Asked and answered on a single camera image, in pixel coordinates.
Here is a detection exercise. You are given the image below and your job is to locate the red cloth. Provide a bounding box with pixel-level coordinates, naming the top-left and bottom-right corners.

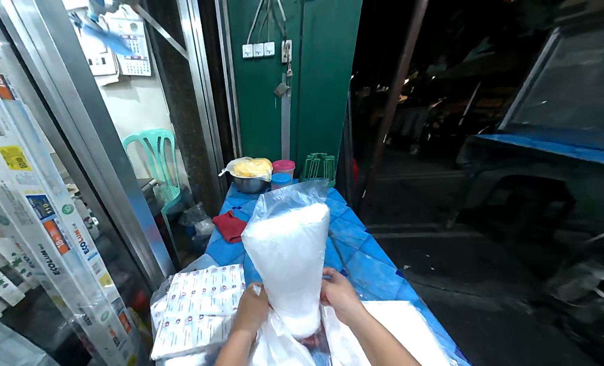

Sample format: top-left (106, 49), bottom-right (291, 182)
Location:
top-left (212, 210), bottom-right (248, 244)

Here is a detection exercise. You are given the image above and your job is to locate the metal bowl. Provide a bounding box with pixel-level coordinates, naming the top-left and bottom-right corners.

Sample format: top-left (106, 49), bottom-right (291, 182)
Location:
top-left (231, 173), bottom-right (271, 195)

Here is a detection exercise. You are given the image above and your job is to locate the person's left hand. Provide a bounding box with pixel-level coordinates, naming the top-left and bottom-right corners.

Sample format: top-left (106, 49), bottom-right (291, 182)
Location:
top-left (235, 282), bottom-right (271, 335)

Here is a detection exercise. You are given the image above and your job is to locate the teal plastic chair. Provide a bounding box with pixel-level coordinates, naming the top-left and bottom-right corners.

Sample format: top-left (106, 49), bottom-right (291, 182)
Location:
top-left (122, 128), bottom-right (182, 265)

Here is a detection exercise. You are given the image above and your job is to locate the person's left forearm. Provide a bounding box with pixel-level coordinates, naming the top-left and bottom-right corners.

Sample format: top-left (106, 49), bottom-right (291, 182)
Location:
top-left (214, 329), bottom-right (257, 366)

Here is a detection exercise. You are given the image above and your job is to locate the blue fan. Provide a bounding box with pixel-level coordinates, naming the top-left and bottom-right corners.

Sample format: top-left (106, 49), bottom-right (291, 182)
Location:
top-left (69, 0), bottom-right (134, 57)

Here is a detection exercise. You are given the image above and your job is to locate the green wire rack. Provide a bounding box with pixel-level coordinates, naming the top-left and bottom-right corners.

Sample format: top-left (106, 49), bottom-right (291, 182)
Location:
top-left (300, 153), bottom-right (337, 189)

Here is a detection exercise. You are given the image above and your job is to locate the yellow bundle in clear plastic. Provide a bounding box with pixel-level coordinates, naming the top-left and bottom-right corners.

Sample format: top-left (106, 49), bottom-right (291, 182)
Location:
top-left (219, 157), bottom-right (274, 182)

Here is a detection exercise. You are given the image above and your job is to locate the blue patterned tablecloth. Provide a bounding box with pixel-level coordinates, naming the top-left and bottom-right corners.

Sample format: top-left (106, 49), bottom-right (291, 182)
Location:
top-left (181, 180), bottom-right (471, 366)

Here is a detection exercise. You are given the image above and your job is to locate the pink-lidded container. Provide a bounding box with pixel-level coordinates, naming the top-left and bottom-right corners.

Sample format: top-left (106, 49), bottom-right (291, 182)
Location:
top-left (272, 160), bottom-right (296, 180)

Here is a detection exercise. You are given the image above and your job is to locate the parked motorcycle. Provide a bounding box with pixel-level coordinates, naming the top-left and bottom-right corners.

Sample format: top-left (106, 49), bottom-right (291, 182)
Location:
top-left (528, 198), bottom-right (604, 363)

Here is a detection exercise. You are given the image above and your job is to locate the wall calendar with dates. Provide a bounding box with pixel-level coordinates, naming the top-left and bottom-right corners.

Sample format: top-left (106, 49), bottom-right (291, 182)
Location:
top-left (104, 5), bottom-right (152, 77)

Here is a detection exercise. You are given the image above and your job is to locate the person's right hand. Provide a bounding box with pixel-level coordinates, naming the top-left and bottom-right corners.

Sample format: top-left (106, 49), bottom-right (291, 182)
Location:
top-left (320, 267), bottom-right (368, 327)

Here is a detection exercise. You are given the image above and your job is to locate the green metal door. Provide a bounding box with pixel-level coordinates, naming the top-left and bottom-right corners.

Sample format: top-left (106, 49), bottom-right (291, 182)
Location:
top-left (227, 0), bottom-right (364, 176)

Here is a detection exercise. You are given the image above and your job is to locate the bundle of printed tube boxes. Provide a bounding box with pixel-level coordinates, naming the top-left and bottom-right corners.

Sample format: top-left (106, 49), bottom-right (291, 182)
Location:
top-left (0, 30), bottom-right (151, 366)

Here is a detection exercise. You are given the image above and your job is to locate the rusty metal pole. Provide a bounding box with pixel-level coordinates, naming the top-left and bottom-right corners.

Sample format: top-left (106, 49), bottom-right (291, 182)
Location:
top-left (359, 0), bottom-right (430, 220)

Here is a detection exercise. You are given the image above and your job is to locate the stack of white printed packets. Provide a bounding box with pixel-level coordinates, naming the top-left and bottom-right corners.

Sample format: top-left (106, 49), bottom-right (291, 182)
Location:
top-left (150, 264), bottom-right (247, 366)

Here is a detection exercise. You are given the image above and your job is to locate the narrow metal door frame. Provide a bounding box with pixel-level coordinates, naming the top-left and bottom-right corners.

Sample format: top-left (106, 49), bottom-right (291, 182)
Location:
top-left (177, 0), bottom-right (243, 206)

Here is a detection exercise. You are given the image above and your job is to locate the clear bag with white contents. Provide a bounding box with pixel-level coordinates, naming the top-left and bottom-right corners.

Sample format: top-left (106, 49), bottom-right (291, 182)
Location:
top-left (241, 179), bottom-right (331, 340)

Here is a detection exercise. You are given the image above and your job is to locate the clear plastic bag of items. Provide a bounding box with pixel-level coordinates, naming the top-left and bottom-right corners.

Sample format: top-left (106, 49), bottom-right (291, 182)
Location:
top-left (179, 202), bottom-right (216, 251)

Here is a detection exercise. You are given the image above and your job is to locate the wide metal door frame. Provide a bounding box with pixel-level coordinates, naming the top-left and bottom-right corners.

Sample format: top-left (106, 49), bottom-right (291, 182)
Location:
top-left (0, 0), bottom-right (176, 291)

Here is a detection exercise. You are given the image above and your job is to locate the white plastic carrier bag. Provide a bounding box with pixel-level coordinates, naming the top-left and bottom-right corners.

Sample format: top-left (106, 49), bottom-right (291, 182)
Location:
top-left (249, 304), bottom-right (373, 366)

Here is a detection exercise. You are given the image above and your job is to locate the white flat sheet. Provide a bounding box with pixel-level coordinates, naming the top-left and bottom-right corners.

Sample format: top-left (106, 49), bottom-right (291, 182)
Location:
top-left (360, 300), bottom-right (452, 366)

